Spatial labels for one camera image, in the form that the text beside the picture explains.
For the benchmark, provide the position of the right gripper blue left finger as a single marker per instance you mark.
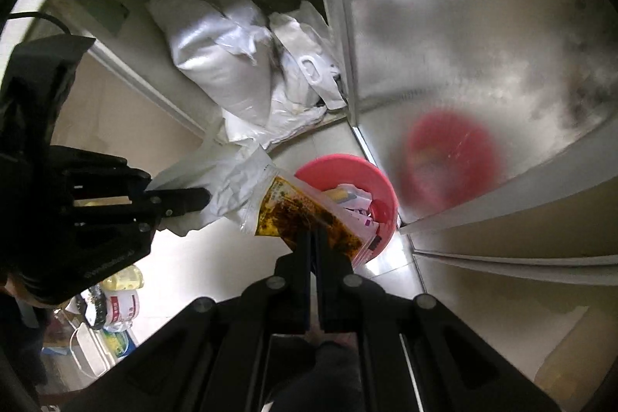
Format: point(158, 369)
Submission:
point(293, 305)

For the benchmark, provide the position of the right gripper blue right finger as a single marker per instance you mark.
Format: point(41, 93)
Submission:
point(330, 267)

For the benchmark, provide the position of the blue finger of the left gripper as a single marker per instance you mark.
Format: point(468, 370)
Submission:
point(177, 202)

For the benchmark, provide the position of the white paper towel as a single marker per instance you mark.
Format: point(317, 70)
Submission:
point(229, 172)

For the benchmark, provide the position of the brown sauce packet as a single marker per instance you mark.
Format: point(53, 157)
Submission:
point(284, 206)

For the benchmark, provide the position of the red trash bucket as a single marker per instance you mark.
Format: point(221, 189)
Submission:
point(360, 188)

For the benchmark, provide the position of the white red labelled container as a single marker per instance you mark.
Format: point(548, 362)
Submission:
point(120, 308)

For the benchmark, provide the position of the white plastic bag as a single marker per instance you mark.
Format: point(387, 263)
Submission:
point(273, 76)

